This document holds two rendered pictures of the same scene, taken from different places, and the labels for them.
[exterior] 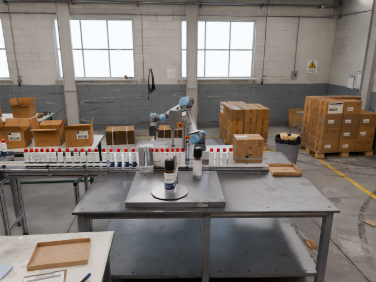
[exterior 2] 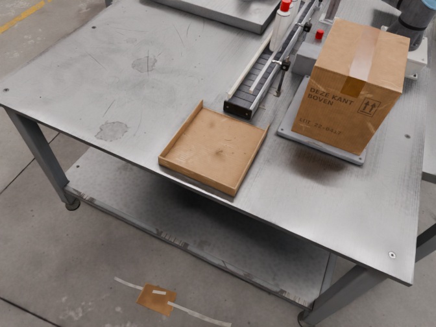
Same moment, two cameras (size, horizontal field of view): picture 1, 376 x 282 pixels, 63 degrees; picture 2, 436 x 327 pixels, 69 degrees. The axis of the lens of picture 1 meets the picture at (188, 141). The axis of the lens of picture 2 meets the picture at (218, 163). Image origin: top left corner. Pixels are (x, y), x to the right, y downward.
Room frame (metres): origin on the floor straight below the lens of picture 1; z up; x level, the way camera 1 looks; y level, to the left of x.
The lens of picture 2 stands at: (3.30, -1.64, 1.64)
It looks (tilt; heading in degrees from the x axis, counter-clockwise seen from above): 53 degrees down; 111
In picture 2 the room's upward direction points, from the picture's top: 6 degrees clockwise
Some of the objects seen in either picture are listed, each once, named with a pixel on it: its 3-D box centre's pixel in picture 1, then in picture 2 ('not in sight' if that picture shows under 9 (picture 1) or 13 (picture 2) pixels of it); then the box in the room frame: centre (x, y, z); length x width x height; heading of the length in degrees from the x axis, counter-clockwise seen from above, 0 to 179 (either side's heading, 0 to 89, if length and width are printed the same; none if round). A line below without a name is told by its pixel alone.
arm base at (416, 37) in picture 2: (200, 145); (407, 30); (3.49, -0.14, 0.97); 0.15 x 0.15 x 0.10
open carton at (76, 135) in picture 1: (79, 131); not in sight; (4.18, 1.52, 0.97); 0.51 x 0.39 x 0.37; 11
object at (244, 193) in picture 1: (201, 175); (272, 23); (2.92, -0.14, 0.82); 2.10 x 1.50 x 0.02; 91
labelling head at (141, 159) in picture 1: (146, 158); not in sight; (2.91, 0.41, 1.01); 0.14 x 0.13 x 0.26; 91
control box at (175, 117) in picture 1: (178, 118); not in sight; (3.10, 0.10, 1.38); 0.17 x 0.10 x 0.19; 146
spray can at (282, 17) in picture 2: (230, 157); (280, 26); (3.03, -0.44, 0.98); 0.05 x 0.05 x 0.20
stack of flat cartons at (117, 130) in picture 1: (120, 135); not in sight; (7.00, 1.58, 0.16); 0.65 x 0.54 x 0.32; 100
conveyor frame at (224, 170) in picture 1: (188, 169); (300, 11); (3.01, -0.01, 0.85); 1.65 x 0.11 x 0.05; 91
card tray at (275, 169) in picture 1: (283, 169); (216, 143); (3.04, -1.00, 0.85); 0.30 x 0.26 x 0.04; 91
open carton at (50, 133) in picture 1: (50, 131); not in sight; (4.19, 1.93, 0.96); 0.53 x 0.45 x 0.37; 7
